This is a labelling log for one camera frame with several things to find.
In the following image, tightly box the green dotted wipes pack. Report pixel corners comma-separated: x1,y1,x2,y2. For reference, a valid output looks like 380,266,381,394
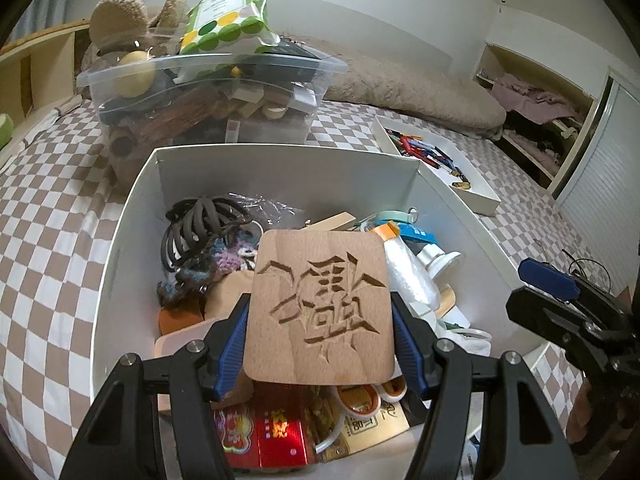
179,0,280,55

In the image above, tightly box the wooden headboard shelf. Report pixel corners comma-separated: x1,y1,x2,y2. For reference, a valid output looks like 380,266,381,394
1,20,90,138

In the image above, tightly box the white cardboard shoe box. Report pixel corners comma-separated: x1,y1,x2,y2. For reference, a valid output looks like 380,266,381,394
91,144,553,479

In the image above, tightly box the avocado plush toy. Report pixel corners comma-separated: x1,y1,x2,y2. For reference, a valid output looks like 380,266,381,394
0,113,14,148

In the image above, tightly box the beige knitted slipper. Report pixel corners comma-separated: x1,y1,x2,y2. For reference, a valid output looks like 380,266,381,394
89,0,188,54

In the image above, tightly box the black hair claw clip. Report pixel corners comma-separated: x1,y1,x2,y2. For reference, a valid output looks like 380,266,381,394
160,196,264,272

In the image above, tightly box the clear plastic storage bin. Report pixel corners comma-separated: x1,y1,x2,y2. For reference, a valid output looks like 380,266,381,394
77,46,347,188

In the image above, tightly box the red gift packet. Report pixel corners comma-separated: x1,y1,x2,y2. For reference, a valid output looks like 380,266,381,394
213,384,316,472

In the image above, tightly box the beige fluffy blanket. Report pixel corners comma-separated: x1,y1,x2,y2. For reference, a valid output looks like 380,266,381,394
285,34,506,140

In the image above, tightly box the carved wooden plaque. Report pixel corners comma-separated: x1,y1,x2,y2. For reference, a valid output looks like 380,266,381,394
243,230,395,386

